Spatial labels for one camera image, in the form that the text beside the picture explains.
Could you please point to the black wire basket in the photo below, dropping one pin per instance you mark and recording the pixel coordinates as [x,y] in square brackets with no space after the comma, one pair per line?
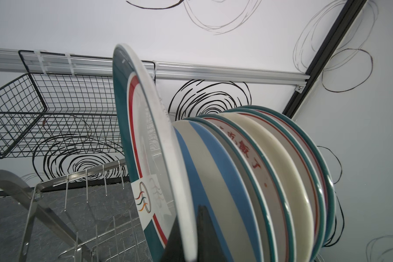
[57,99]

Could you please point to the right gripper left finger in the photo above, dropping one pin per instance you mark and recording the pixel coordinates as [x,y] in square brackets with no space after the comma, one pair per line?
[174,250]

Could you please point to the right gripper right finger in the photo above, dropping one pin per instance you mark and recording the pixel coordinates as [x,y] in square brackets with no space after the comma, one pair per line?
[209,248]

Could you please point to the white plate flower outline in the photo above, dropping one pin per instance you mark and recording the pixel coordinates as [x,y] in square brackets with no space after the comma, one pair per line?
[252,196]

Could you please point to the stainless steel dish rack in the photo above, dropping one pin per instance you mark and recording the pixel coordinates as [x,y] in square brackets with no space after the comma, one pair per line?
[48,221]

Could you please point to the blue striped plate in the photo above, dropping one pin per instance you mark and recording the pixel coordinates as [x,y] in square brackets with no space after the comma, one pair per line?
[216,184]

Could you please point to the cream floral plate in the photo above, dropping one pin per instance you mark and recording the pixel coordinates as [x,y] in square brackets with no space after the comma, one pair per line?
[274,142]

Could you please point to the green rimmed white plate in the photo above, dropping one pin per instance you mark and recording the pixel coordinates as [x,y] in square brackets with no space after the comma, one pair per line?
[153,157]

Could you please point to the red character plate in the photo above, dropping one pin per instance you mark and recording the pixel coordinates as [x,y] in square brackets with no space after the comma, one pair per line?
[310,181]

